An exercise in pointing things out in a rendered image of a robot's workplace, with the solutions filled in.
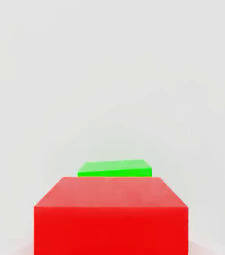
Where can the small red cube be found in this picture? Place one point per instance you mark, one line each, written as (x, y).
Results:
(111, 223)

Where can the small green cube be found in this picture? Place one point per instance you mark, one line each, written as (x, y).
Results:
(114, 168)

